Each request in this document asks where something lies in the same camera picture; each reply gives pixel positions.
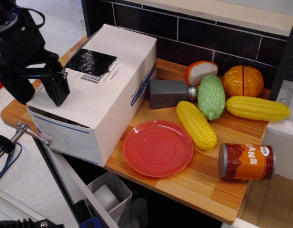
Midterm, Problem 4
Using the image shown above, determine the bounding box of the yellow toy corn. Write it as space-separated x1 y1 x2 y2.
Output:
176 101 217 150
225 95 291 121

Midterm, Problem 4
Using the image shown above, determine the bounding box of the orange toy pumpkin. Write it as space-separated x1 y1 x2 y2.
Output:
223 65 264 97

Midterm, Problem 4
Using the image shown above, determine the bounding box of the metal table clamp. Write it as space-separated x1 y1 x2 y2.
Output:
0 121 51 158

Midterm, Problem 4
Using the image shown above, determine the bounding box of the toy beans can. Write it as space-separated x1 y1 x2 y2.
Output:
218 143 276 181

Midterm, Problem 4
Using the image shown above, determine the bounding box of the toy cheese wedge red rind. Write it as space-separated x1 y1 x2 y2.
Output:
185 60 218 86

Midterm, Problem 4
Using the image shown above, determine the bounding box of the red plastic plate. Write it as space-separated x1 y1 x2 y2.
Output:
123 120 194 177

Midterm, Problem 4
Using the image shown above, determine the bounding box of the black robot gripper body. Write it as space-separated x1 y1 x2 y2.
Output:
0 4 60 76

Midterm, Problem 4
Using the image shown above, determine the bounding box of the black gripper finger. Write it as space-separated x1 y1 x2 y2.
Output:
0 75 35 105
41 61 70 106

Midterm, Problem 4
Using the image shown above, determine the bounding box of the grey plastic bin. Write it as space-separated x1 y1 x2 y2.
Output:
87 171 132 228

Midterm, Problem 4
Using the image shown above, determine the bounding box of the green toy bitter gourd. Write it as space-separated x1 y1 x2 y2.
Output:
197 75 225 121

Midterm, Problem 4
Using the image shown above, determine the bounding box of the white cardboard box with tape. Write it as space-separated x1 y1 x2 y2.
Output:
28 25 156 166

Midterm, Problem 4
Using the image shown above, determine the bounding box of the blue cable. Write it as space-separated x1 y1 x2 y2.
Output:
0 142 23 186

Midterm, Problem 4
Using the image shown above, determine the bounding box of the yellow toy corn front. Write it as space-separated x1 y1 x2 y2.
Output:
176 101 217 150

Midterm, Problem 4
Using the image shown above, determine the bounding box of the grey toy shaker bottle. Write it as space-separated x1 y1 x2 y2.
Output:
149 79 198 109

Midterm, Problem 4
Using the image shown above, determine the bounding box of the yellow toy corn right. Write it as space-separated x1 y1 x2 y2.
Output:
225 95 291 121

